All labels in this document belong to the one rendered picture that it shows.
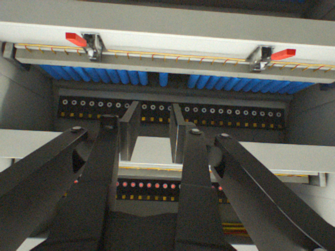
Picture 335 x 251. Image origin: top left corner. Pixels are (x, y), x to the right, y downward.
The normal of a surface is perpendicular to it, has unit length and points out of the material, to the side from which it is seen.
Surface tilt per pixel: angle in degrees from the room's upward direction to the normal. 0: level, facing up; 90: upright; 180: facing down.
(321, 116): 90
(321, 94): 90
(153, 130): 90
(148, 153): 111
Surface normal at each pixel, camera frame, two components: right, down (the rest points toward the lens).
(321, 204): -1.00, -0.06
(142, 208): 0.04, 0.18
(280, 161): 0.05, -0.18
